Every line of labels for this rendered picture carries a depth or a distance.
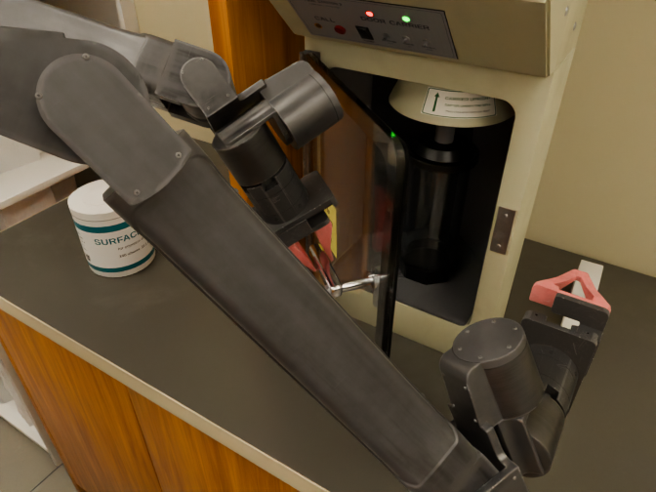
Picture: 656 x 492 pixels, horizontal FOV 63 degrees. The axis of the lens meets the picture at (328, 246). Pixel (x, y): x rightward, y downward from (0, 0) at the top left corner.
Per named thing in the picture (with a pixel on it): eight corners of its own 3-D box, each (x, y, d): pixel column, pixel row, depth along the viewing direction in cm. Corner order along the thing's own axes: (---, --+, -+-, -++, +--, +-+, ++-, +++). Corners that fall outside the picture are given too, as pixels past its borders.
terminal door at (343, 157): (313, 281, 94) (308, 49, 70) (380, 423, 71) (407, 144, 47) (309, 282, 94) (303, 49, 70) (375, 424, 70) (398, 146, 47)
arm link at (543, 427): (488, 480, 46) (556, 494, 42) (462, 420, 43) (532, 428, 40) (512, 422, 50) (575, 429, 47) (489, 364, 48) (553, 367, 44)
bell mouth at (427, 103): (419, 73, 85) (423, 37, 82) (531, 95, 77) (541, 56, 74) (366, 109, 73) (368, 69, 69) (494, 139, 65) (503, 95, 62)
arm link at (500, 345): (415, 480, 48) (477, 545, 40) (366, 381, 44) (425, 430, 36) (513, 403, 51) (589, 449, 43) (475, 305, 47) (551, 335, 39)
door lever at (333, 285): (346, 250, 69) (347, 233, 67) (374, 297, 61) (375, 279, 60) (306, 258, 67) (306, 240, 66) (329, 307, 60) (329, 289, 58)
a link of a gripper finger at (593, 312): (624, 266, 52) (607, 323, 46) (601, 318, 56) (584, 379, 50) (552, 244, 55) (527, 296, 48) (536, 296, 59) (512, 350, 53)
